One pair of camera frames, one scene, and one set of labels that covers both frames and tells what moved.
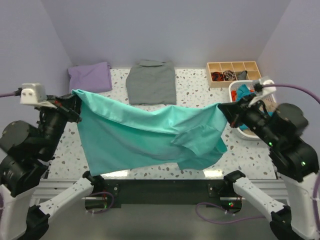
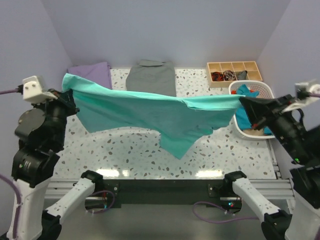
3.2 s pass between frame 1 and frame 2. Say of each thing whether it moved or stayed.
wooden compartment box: stayed
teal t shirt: moved
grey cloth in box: stayed
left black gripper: stayed
